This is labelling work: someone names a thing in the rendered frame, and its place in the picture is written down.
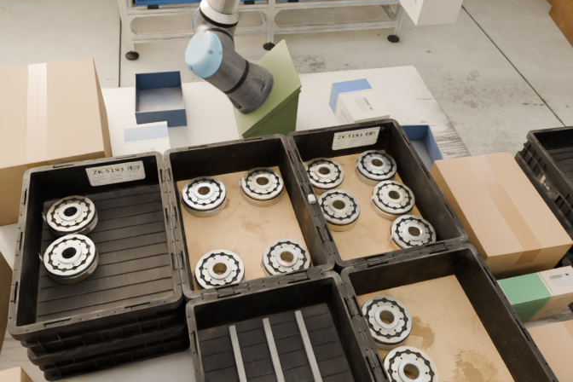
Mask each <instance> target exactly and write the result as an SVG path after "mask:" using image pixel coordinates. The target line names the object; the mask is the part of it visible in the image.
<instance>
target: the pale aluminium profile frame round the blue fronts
mask: <svg viewBox="0 0 573 382"><path fill-rule="evenodd" d="M135 2H136V1H135V0H118V4H119V12H120V17H121V21H122V26H123V30H124V38H125V42H126V47H127V51H128V52H127V53H126V54H125V58H126V59H127V60H135V59H137V58H138V57H139V54H138V53H137V52H135V47H134V43H148V42H163V41H177V40H191V39H192V37H193V36H194V30H191V31H176V32H147V33H139V32H136V31H134V30H133V19H134V18H136V17H145V16H162V15H179V14H195V12H196V10H197V8H198V7H199V6H200V4H188V5H170V6H159V5H148V6H147V7H133V3H135ZM391 4H397V8H396V12H395V10H394V9H393V8H392V7H391ZM363 5H381V7H382V8H383V10H384V11H385V13H386V14H387V16H388V17H389V19H387V20H358V21H342V22H327V23H312V24H297V25H281V26H280V25H278V24H277V23H275V15H276V14H277V13H278V12H279V11H281V10H282V9H312V8H329V7H346V6H363ZM237 9H238V10H239V12H246V11H259V12H260V15H261V17H262V20H263V24H262V25H261V26H252V27H236V29H235V31H234V37H248V36H262V35H266V42H267V43H265V44H264V45H263V49H265V50H268V51H271V50H272V49H273V48H274V47H275V45H274V44H273V41H274V35H276V34H291V33H305V32H333V31H347V30H361V29H375V28H390V27H392V29H391V33H392V34H393V35H389V36H388V38H387V39H388V40H389V41H390V42H393V43H397V42H399V40H400V38H399V37H398V36H396V35H399V32H400V28H401V24H402V19H403V16H404V12H405V9H404V7H403V6H402V5H401V4H400V2H399V1H398V0H278V1H276V0H265V1H264V0H256V2H254V0H250V1H244V2H241V3H239V6H238V8H237Z"/></svg>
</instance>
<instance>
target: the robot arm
mask: <svg viewBox="0 0 573 382"><path fill-rule="evenodd" d="M239 3H240V0H202V1H201V3H200V6H199V7H198V8H197V10H196V12H195V14H194V19H193V29H194V36H193V37H192V39H191V40H190V42H189V43H188V48H187V49H186V51H185V62H186V65H187V67H188V68H189V69H190V70H191V71H192V72H193V73H194V74H195V75H196V76H198V77H200V78H203V79H204V80H205V81H206V82H208V83H209V84H211V85H212V86H214V87H215V88H217V89H218V90H220V91H222V92H223V93H224V94H225V95H226V96H227V97H228V99H229V101H230V102H231V103H232V105H233V106H234V108H235V109H237V110H238V111H240V112H241V113H252V112H254V111H255V110H257V109H258V108H260V107H261V106H262V105H263V104H264V102H265V101H266V100H267V98H268V97H269V94H270V92H271V90H272V88H273V84H274V76H273V73H272V72H271V71H270V70H269V69H267V68H266V67H263V66H260V65H258V64H255V63H252V62H249V61H247V60H246V59H245V58H243V57H242V56H241V55H239V54H238V53H237V52H236V51H235V50H234V31H235V29H236V27H237V24H238V21H239V19H240V12H239V10H238V9H237V8H238V6H239Z"/></svg>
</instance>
